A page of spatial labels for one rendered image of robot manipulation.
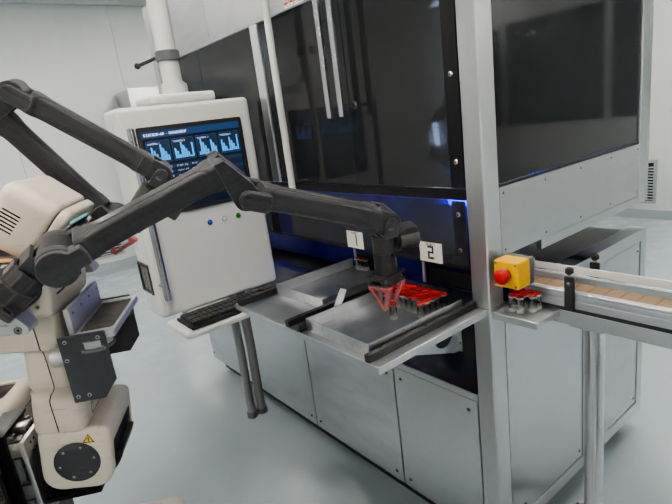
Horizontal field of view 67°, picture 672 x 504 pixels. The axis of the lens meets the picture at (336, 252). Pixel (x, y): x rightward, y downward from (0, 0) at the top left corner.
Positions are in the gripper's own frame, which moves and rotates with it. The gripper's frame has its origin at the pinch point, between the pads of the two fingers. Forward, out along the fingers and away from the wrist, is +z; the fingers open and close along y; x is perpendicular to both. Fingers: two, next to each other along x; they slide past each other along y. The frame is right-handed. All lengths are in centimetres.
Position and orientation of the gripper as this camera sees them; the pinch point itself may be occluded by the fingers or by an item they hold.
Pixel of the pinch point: (388, 304)
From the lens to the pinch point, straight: 138.5
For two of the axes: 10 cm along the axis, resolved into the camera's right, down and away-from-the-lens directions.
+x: -7.9, -0.7, 6.0
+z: 1.2, 9.6, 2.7
